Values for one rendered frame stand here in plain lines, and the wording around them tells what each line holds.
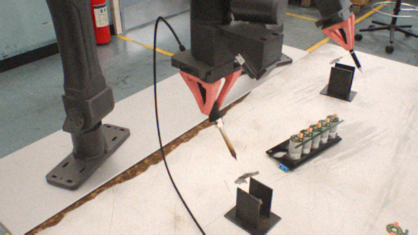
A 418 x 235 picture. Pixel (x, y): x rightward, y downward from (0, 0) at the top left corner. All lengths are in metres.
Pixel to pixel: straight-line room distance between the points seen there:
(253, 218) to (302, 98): 0.46
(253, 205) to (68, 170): 0.36
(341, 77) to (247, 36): 0.57
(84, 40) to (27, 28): 2.59
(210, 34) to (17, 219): 0.45
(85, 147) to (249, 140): 0.34
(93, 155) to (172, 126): 0.20
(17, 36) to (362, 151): 2.76
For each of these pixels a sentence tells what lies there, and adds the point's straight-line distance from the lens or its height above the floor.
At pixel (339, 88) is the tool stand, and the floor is 0.77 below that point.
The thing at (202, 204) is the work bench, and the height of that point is 0.75.
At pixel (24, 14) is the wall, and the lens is 3.23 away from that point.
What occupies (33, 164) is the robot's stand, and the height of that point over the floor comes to 0.75.
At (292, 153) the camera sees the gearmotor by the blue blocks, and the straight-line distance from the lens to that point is 0.76.
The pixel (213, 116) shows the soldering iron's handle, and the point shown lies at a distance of 0.60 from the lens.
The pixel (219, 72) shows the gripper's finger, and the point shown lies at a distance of 0.54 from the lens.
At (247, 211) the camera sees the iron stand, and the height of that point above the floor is 0.78.
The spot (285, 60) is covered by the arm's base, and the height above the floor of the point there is 0.76.
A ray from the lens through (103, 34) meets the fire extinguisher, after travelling 3.41.
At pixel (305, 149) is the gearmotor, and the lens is 0.78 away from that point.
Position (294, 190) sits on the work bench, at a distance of 0.73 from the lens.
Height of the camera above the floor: 1.24
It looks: 32 degrees down
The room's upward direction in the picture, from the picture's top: straight up
